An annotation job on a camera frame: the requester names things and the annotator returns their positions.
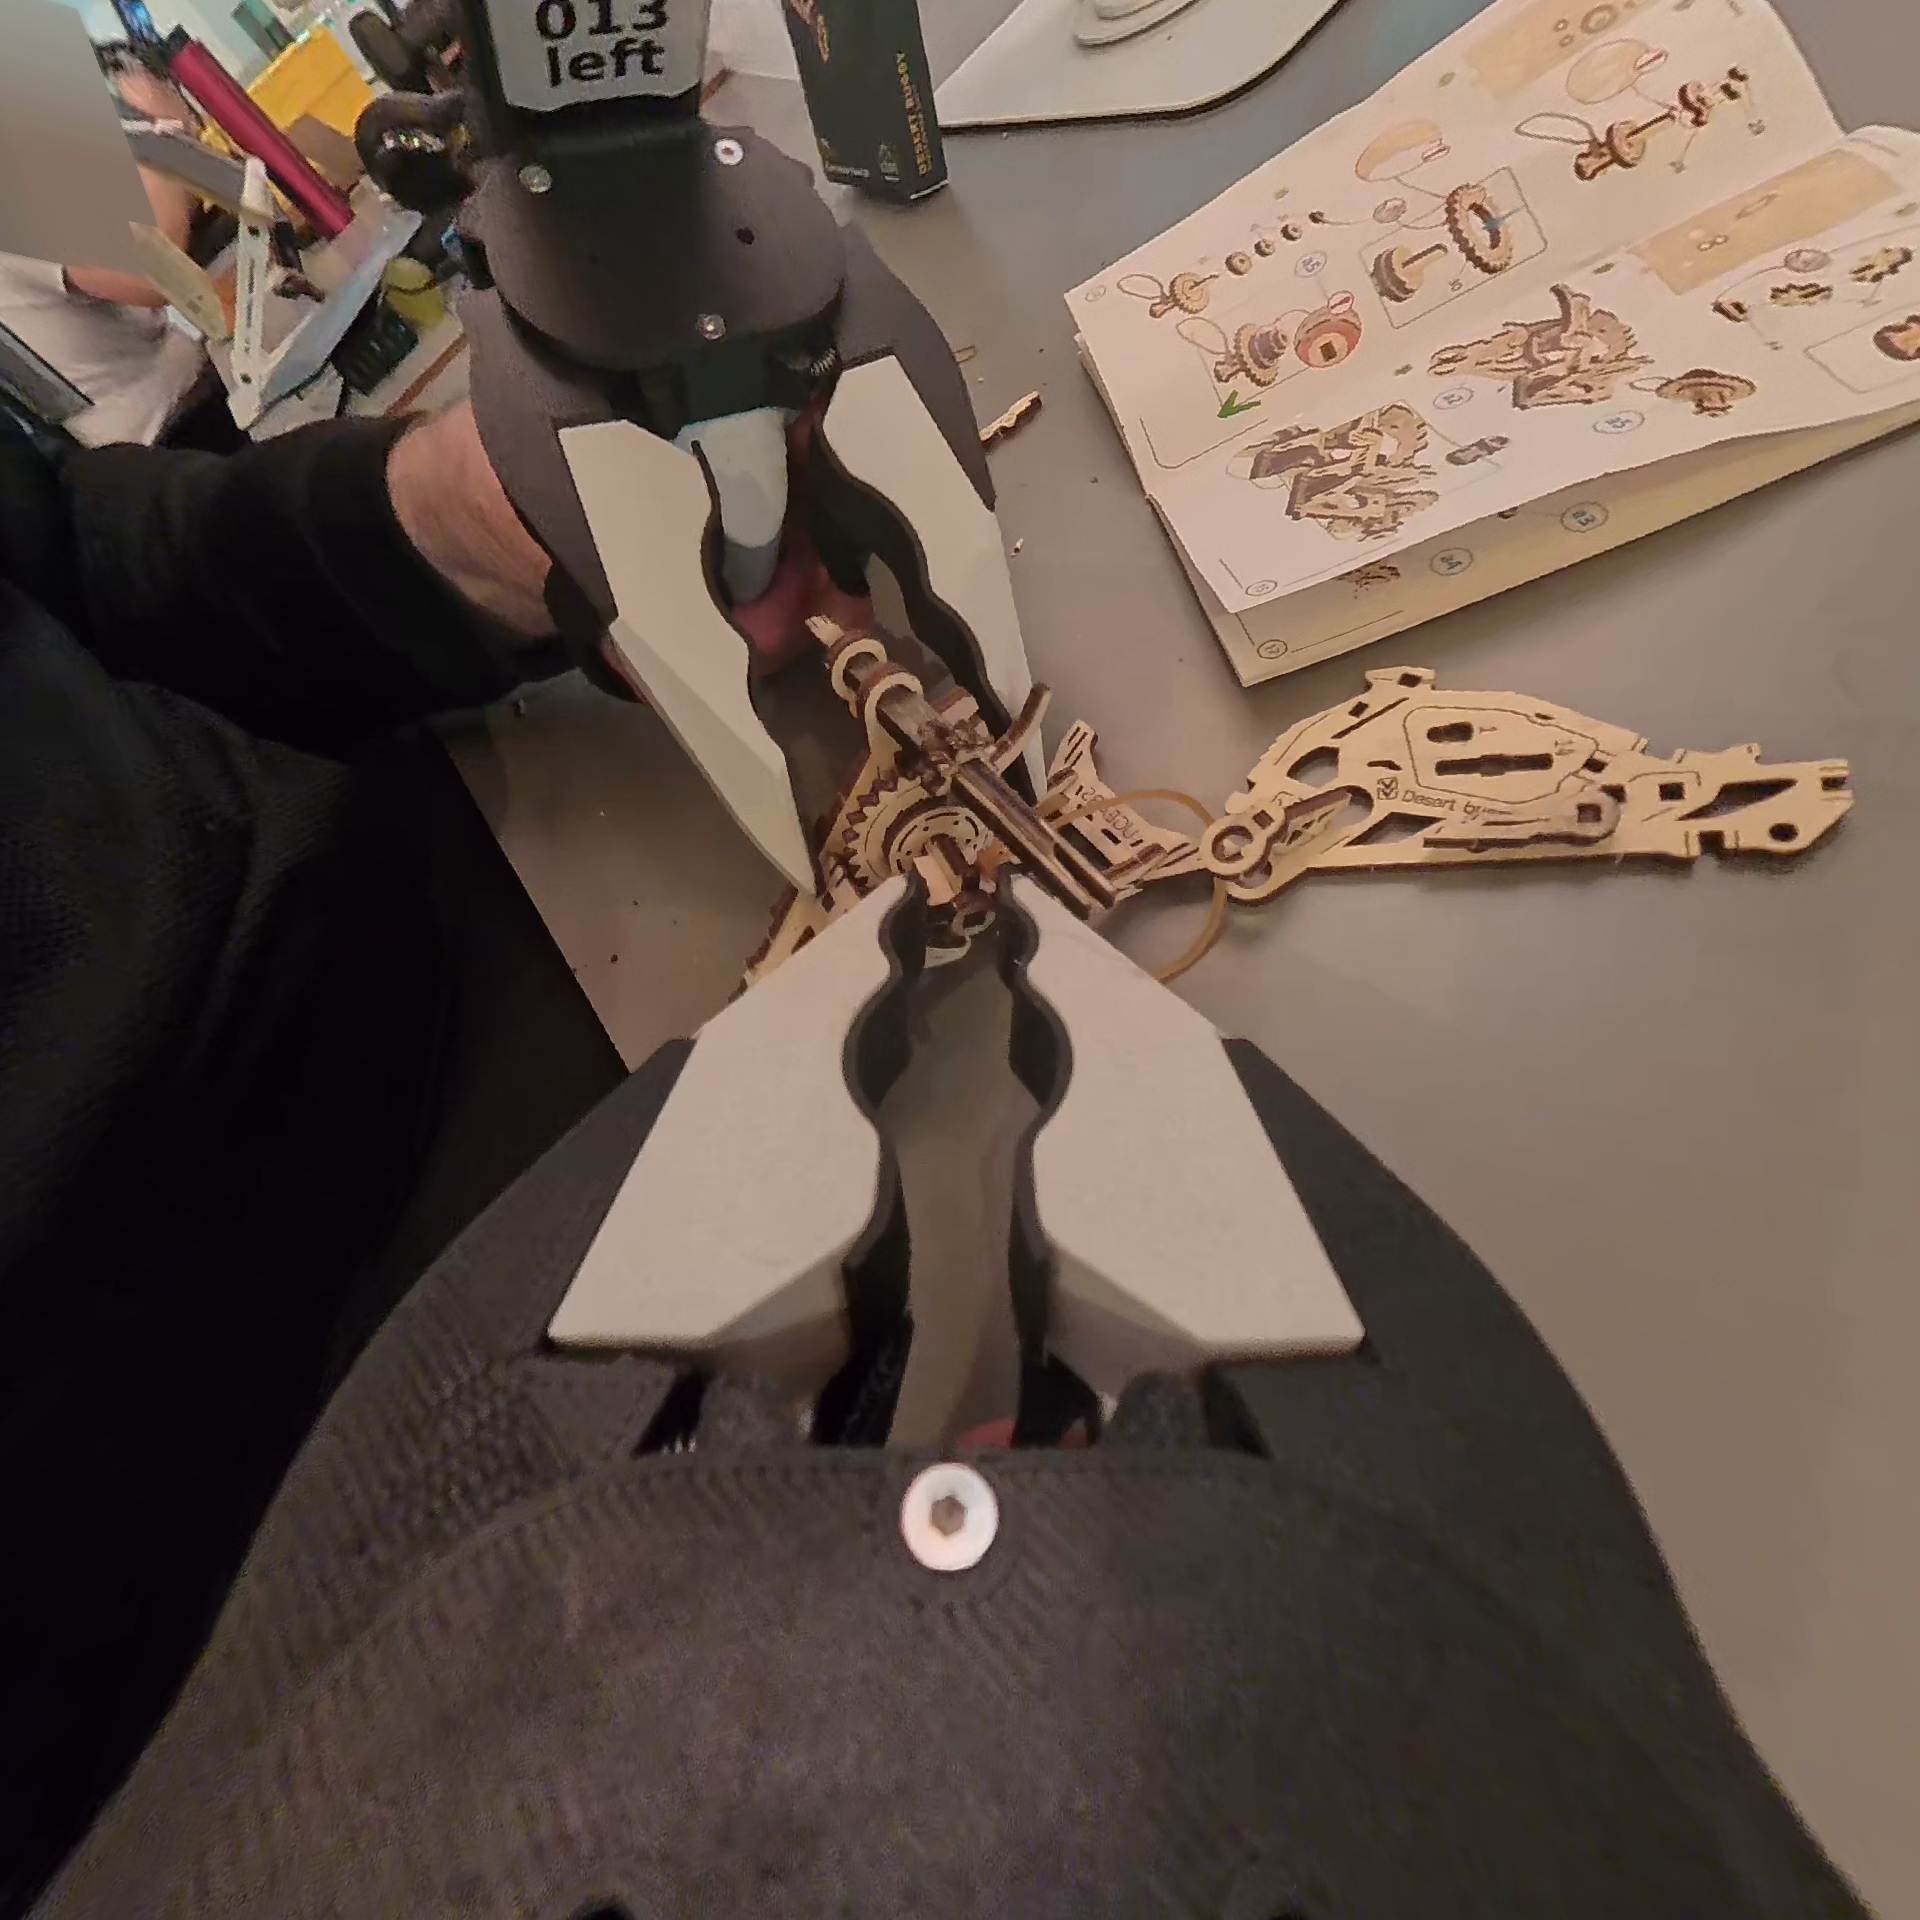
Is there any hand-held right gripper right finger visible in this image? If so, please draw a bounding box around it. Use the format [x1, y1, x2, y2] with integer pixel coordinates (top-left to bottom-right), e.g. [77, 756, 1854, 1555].
[995, 882, 1368, 1373]

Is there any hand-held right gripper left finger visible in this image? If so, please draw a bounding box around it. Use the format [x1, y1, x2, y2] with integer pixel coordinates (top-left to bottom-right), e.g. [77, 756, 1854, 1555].
[552, 878, 924, 1373]

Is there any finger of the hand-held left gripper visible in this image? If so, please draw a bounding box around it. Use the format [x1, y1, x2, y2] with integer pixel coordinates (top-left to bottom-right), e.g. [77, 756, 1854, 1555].
[557, 422, 822, 888]
[816, 356, 1041, 805]

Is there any tan rubber band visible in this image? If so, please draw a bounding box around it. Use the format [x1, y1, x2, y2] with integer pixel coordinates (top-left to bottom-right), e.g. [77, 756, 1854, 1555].
[1112, 787, 1250, 984]

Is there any wooden model chassis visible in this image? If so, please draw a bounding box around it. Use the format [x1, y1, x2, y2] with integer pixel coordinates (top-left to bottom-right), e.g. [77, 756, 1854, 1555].
[742, 608, 1203, 1021]

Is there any wooden gear axle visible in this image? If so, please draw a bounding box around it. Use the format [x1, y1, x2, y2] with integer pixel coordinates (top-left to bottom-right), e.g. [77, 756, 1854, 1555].
[849, 772, 1029, 962]

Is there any person's left forearm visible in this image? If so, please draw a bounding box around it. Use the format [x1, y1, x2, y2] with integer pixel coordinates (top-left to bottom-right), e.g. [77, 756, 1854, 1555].
[45, 415, 561, 723]

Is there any dark model kit box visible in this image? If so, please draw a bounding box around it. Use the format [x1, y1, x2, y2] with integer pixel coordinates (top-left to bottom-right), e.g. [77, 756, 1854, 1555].
[779, 0, 950, 203]

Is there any person's left hand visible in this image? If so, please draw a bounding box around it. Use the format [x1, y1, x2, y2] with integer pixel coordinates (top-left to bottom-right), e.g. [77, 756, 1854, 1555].
[386, 405, 561, 636]

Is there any white folding stand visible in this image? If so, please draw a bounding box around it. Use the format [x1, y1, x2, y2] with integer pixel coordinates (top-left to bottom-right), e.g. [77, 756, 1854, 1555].
[129, 150, 425, 430]

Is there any red metal tube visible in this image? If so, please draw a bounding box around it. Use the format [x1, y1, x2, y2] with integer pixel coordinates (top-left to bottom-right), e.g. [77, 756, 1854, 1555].
[166, 37, 361, 243]

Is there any white book stand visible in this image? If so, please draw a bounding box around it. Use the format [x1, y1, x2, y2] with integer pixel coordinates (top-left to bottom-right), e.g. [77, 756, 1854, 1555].
[932, 0, 1353, 134]

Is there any instruction booklet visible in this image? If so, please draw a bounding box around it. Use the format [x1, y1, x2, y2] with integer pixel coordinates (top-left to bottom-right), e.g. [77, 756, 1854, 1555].
[1066, 0, 1920, 688]

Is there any wooden side panel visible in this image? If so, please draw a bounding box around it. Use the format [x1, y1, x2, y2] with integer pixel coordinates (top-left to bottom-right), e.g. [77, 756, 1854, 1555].
[1201, 667, 1854, 904]

